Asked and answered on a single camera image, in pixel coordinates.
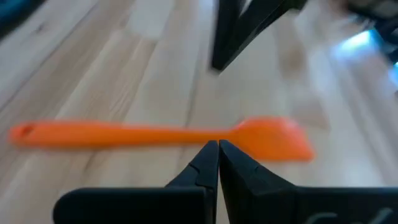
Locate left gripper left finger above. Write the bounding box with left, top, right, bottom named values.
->
left=53, top=139, right=221, bottom=224

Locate orange silicone spatula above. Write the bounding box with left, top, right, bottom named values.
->
left=8, top=115, right=315, bottom=162

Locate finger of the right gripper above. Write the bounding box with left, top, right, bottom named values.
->
left=221, top=0, right=309, bottom=72
left=211, top=0, right=243, bottom=72

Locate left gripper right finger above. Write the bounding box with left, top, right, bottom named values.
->
left=219, top=139, right=398, bottom=224

